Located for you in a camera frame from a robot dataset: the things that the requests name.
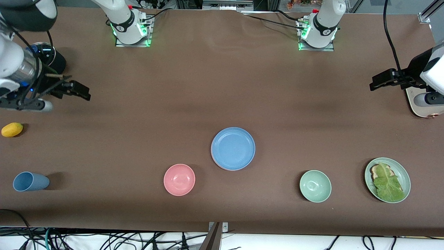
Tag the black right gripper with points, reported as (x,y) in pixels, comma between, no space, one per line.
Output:
(51,83)

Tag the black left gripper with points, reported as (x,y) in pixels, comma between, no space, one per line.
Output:
(415,68)

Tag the blue plate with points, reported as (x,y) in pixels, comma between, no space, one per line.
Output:
(233,148)

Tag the pink plate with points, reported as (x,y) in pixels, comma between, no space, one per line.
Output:
(225,169)

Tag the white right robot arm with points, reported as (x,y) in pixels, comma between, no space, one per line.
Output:
(121,21)

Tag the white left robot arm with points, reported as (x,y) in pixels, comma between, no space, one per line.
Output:
(326,21)

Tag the beige toaster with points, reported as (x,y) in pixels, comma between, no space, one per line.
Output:
(421,110)

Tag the glass lid with blue knob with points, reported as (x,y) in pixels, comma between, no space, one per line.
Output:
(47,52)

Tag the yellow lemon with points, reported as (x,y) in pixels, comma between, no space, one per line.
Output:
(12,129)

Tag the toasted bread slice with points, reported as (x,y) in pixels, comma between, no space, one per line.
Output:
(374,170)

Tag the green plate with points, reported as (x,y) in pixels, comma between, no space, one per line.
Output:
(404,173)

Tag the green lettuce leaf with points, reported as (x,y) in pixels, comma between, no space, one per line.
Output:
(388,184)

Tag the blue cup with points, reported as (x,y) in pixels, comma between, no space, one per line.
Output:
(29,181)

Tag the orange flowers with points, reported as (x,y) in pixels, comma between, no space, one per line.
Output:
(301,3)

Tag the small green bowl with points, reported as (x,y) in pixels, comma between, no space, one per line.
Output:
(315,186)

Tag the large table cover mat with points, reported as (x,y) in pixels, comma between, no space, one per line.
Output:
(208,86)

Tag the small pink bowl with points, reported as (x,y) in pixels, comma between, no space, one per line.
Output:
(179,180)

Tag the grey metal device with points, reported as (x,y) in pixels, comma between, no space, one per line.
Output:
(227,4)

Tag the aluminium frame profile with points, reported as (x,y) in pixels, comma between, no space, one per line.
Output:
(430,12)

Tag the metal table edge bracket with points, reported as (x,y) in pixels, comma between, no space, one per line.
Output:
(224,227)

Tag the dark post under table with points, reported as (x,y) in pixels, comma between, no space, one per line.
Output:
(212,239)

